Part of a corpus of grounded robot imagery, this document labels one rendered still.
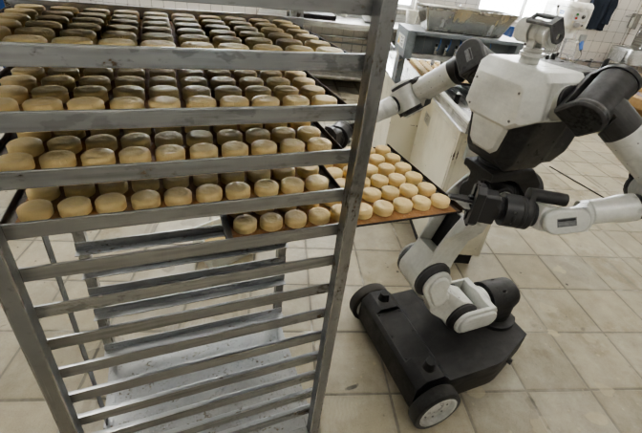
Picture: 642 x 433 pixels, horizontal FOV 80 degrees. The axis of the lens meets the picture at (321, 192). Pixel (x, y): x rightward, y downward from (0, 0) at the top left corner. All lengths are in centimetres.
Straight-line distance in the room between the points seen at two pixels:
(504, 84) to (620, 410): 152
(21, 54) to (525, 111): 106
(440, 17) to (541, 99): 151
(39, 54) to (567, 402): 207
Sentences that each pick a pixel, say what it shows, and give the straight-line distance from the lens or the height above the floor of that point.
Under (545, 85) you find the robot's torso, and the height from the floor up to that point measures 126.
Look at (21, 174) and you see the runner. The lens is 71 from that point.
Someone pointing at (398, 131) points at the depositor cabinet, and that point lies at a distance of 266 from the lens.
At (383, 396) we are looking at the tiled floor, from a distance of 176.
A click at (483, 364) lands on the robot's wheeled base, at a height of 17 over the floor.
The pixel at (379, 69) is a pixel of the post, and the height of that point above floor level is 132.
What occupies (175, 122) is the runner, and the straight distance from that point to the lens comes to 65.
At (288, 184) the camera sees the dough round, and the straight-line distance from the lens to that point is 80.
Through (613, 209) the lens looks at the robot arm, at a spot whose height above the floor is 101.
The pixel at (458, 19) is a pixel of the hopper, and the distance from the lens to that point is 262.
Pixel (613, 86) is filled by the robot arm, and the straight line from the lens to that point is 114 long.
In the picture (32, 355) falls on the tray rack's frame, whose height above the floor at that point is 80.
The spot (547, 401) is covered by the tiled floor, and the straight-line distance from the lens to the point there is 205.
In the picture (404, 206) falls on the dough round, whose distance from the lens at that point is 96.
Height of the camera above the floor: 146
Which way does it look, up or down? 31 degrees down
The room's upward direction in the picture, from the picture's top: 7 degrees clockwise
